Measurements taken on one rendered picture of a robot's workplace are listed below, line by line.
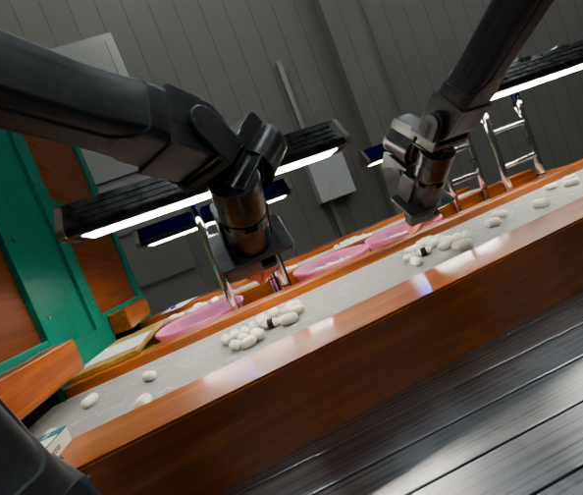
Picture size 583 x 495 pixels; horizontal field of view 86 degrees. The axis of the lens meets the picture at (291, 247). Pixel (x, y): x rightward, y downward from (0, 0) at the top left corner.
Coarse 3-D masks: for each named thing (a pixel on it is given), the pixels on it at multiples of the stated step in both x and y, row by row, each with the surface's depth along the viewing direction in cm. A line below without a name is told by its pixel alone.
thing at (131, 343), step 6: (150, 330) 93; (138, 336) 90; (144, 336) 86; (126, 342) 89; (132, 342) 84; (138, 342) 81; (108, 348) 91; (114, 348) 86; (120, 348) 83; (126, 348) 79; (102, 354) 84; (108, 354) 81; (114, 354) 78; (90, 360) 81; (96, 360) 78
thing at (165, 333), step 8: (240, 296) 97; (208, 304) 106; (216, 304) 105; (240, 304) 91; (192, 312) 104; (200, 312) 104; (208, 312) 105; (216, 312) 104; (224, 312) 83; (176, 320) 100; (184, 320) 101; (192, 320) 103; (200, 320) 103; (208, 320) 80; (168, 328) 96; (176, 328) 98; (184, 328) 100; (160, 336) 82; (168, 336) 80
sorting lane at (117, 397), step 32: (544, 192) 89; (576, 192) 74; (480, 224) 81; (512, 224) 69; (448, 256) 63; (320, 288) 80; (352, 288) 68; (384, 288) 59; (320, 320) 55; (192, 352) 67; (224, 352) 58; (128, 384) 62; (160, 384) 54; (64, 416) 57; (96, 416) 51
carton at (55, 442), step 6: (66, 426) 39; (54, 432) 38; (60, 432) 37; (66, 432) 38; (42, 438) 37; (48, 438) 37; (54, 438) 36; (60, 438) 37; (66, 438) 38; (42, 444) 35; (48, 444) 35; (54, 444) 36; (60, 444) 37; (66, 444) 38; (48, 450) 34; (54, 450) 35; (60, 450) 36
